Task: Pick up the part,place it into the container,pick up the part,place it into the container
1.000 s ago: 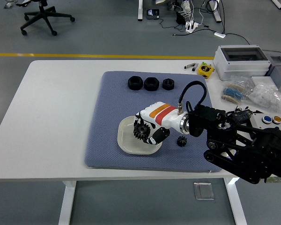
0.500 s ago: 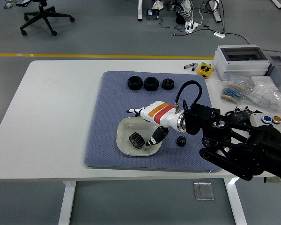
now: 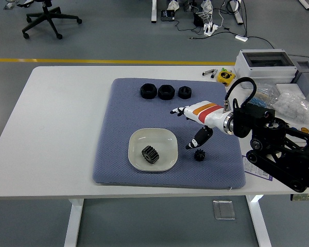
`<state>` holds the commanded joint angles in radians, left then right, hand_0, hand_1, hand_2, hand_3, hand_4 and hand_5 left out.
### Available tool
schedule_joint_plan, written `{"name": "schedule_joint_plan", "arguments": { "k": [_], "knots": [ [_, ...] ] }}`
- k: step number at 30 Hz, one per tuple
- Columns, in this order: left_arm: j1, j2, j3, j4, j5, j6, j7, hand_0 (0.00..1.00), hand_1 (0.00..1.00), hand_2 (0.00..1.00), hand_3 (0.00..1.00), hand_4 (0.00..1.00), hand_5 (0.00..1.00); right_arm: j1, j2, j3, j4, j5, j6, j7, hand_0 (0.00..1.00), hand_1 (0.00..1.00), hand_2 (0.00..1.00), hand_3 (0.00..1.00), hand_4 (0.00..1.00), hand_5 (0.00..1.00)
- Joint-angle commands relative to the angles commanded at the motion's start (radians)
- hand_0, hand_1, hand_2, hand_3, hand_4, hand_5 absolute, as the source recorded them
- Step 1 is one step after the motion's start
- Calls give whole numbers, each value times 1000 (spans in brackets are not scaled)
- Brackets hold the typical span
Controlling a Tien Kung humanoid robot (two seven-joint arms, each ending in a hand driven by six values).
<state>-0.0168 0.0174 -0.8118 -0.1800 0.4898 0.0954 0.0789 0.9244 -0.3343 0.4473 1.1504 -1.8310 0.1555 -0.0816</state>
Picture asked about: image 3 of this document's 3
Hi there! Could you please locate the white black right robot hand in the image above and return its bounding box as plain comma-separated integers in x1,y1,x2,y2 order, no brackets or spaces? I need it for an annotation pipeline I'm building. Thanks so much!
169,101,227,151

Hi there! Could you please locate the small black gear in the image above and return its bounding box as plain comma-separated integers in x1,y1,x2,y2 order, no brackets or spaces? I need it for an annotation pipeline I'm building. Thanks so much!
194,149,206,162

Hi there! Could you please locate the large black gear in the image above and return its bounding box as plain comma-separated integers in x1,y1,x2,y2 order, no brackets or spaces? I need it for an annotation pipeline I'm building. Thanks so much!
141,145,161,165

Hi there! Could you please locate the small black hex nut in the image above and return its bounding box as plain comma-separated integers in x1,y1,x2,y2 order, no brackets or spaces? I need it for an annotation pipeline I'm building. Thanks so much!
178,86,193,99

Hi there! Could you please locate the large black hex nut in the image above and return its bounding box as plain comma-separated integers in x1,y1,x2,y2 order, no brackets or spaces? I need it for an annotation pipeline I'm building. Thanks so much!
140,83,157,100
158,84,175,101

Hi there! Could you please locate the flat white box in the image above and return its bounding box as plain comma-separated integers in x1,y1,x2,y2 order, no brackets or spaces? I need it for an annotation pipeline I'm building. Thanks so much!
276,83,303,97

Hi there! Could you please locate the grey plastic box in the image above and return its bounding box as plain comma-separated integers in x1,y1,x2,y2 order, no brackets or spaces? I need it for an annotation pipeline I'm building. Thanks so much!
290,57,309,95

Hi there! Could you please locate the yellow tape measure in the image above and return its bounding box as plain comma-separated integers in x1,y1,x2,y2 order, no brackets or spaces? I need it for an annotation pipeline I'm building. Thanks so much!
217,71,237,87

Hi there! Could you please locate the silver black pen tool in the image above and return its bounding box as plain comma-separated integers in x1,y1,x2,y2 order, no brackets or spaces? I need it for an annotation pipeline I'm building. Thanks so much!
202,68,218,78

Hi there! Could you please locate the white square plate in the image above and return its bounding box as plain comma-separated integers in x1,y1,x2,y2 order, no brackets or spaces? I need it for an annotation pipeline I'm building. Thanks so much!
129,127,180,171

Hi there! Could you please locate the bag of blue resistors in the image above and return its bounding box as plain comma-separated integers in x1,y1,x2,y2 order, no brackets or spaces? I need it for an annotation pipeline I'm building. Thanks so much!
247,83,276,109

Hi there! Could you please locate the purple white label card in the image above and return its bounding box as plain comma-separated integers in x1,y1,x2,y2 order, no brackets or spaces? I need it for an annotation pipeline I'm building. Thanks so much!
242,155,271,181

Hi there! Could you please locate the clear bag of white parts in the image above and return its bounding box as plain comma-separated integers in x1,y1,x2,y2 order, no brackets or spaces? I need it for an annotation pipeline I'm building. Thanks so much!
271,91,309,121

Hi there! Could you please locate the white power strip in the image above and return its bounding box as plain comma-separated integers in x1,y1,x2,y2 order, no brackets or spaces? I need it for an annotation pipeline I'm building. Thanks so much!
203,23,219,36

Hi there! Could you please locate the blue-grey textured mat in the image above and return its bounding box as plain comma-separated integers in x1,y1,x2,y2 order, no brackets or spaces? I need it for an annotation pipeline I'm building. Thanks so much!
92,78,247,190

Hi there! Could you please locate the black power adapter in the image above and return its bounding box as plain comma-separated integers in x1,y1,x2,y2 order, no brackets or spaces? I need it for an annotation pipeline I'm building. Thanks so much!
193,12,205,27

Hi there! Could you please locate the clear plastic floor plate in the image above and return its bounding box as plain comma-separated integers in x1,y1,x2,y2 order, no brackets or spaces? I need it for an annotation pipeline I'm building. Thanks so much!
212,199,236,221

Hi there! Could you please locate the black handheld terminal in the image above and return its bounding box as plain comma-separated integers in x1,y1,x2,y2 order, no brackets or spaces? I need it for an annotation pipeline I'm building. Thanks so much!
161,9,176,22

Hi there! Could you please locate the white table leg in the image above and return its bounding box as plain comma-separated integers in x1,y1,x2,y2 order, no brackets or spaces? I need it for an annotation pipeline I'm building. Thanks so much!
64,198,84,247
246,195,272,247

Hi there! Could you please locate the green circuit strip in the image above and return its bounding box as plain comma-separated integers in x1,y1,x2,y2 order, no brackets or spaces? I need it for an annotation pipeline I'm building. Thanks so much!
290,192,309,202

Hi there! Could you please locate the black office chair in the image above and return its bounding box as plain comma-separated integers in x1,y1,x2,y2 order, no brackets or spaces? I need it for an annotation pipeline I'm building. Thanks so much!
16,0,83,40

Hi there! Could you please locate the grey electrical enclosure box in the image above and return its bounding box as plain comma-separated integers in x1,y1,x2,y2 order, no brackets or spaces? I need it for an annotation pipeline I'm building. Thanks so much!
233,48,299,90

